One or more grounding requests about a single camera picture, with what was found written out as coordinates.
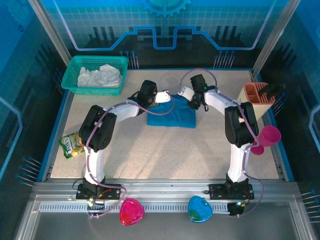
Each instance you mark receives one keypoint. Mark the blue t-shirt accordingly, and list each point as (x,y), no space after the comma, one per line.
(180,117)

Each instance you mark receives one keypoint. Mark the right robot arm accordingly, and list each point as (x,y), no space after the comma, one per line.
(240,127)

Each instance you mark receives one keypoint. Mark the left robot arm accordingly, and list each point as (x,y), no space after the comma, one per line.
(98,130)

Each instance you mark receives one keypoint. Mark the white t-shirt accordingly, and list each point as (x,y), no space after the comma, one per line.
(100,76)

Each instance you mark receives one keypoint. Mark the cream utensil holder orange top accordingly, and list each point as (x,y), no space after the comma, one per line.
(260,107)

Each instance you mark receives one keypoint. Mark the black utensil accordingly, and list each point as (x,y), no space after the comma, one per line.
(273,88)

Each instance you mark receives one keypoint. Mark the small magenta plastic cup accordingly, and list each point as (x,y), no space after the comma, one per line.
(257,149)

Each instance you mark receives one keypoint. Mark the large magenta plastic cup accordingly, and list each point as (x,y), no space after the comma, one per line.
(270,136)

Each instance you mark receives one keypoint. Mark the teal plastic basket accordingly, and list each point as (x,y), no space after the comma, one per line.
(67,83)

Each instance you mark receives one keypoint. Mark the green yellow snack bag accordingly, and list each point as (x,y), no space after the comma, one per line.
(70,147)

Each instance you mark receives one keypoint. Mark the blue heart-shaped plastic dish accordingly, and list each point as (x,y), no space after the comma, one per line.
(200,210)

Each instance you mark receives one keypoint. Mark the black electronics box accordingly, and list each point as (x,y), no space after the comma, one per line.
(235,210)

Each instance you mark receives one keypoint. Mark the pink heart-shaped plastic dish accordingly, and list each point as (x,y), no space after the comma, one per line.
(131,212)

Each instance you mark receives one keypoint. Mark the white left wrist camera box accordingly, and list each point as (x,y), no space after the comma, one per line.
(162,97)

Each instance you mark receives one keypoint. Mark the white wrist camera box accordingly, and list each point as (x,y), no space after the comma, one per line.
(162,97)
(184,91)

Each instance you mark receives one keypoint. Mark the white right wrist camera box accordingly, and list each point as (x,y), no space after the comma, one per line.
(184,91)

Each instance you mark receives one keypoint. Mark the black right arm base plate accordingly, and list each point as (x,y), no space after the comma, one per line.
(216,191)

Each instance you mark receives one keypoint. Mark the aluminium rail frame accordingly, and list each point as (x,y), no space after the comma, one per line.
(162,186)

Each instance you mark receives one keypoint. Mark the aluminium corner post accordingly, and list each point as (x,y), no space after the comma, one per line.
(50,32)
(275,32)

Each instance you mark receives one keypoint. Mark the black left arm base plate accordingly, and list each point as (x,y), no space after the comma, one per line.
(113,192)

